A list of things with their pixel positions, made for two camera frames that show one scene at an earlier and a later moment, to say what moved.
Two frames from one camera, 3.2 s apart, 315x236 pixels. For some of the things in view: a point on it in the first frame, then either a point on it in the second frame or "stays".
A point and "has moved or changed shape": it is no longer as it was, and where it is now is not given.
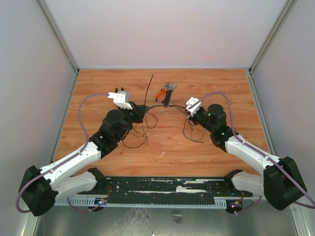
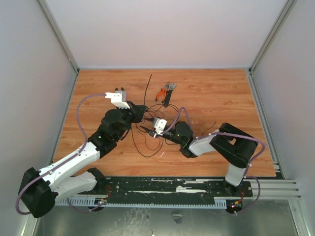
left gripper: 138,111 stays
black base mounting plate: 165,187 stays
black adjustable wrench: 171,88 stays
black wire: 150,121 has moved or changed shape
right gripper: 194,116 to 154,133
